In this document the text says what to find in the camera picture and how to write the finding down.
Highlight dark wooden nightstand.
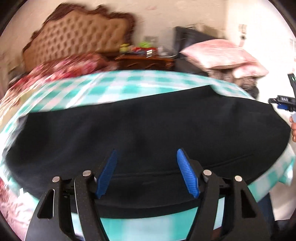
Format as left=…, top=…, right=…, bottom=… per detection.
left=114, top=55, right=175, bottom=71

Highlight black pants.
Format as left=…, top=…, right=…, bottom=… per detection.
left=3, top=86, right=290, bottom=218

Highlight clutter of items on nightstand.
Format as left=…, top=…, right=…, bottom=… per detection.
left=119, top=41, right=177, bottom=58

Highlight red floral quilt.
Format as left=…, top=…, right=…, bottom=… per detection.
left=1, top=53, right=118, bottom=112

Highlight pink floral pillow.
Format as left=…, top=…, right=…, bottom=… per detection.
left=180, top=39, right=257, bottom=69

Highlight black leather chair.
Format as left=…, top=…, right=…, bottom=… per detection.
left=173, top=26, right=216, bottom=76

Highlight person's right hand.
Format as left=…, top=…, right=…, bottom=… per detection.
left=290, top=116, right=296, bottom=142

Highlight tufted tan headboard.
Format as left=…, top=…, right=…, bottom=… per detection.
left=23, top=3, right=136, bottom=71

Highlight pile of folded blankets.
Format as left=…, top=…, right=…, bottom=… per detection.
left=207, top=69, right=259, bottom=99

